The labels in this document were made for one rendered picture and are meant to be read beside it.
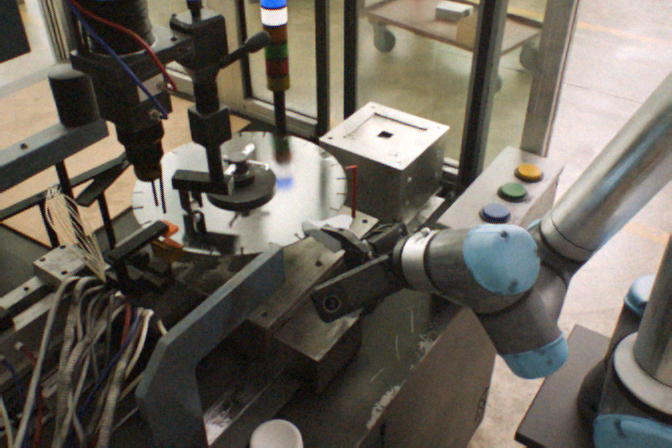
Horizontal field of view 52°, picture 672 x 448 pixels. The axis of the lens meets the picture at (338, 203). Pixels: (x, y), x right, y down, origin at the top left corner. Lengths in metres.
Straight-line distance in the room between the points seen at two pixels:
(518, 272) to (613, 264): 1.80
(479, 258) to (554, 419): 0.37
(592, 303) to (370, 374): 1.40
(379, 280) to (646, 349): 0.31
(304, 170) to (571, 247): 0.45
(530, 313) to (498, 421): 1.20
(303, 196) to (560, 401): 0.48
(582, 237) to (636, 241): 1.82
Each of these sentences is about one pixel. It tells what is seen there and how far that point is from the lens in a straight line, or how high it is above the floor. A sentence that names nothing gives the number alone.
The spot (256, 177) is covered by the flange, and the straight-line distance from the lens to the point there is 1.07.
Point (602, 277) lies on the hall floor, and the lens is 2.46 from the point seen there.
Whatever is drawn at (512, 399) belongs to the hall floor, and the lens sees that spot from 2.02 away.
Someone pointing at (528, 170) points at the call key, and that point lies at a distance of 1.22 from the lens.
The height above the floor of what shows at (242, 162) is 1.00.
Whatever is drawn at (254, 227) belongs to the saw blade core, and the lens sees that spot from 0.98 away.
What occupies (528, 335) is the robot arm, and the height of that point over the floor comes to 0.99.
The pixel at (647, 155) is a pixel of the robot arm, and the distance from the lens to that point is 0.78.
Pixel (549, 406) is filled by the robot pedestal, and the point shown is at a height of 0.75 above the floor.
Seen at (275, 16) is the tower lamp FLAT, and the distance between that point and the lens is 1.24.
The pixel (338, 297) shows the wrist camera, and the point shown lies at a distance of 0.85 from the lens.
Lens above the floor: 1.56
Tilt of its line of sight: 36 degrees down
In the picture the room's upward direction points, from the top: straight up
